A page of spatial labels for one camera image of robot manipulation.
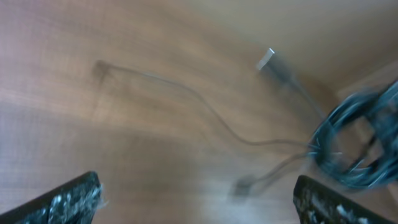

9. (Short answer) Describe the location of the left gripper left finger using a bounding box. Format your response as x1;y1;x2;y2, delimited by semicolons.
1;171;103;224

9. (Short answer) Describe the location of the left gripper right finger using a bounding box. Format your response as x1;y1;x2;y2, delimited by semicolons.
293;175;393;224

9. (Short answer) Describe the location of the black cable bundle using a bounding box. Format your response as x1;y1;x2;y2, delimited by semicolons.
93;47;398;198

